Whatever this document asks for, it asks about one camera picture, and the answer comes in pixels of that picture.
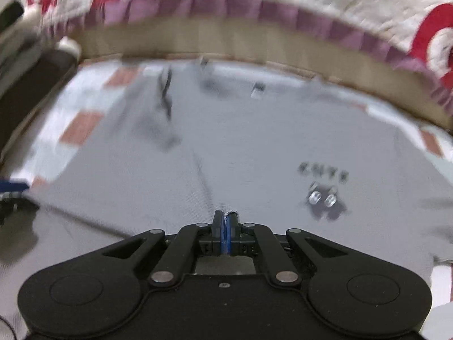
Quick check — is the grey cat print shirt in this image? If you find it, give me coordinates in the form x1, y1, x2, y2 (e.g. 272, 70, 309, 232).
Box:
0, 60, 453, 291

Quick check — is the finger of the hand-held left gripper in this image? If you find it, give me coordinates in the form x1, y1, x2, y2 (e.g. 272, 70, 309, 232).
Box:
0, 180, 31, 194
0, 194, 40, 222

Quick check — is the beige mattress side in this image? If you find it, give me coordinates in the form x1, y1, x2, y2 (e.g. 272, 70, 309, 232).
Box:
71, 18, 453, 128

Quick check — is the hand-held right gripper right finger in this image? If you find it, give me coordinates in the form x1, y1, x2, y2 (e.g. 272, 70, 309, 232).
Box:
225, 212, 349, 287

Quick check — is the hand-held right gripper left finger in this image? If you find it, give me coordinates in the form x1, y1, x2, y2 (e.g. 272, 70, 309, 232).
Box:
102, 211, 224, 289

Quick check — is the dark brown folded garment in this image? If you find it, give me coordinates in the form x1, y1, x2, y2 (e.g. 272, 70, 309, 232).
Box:
0, 48, 78, 156

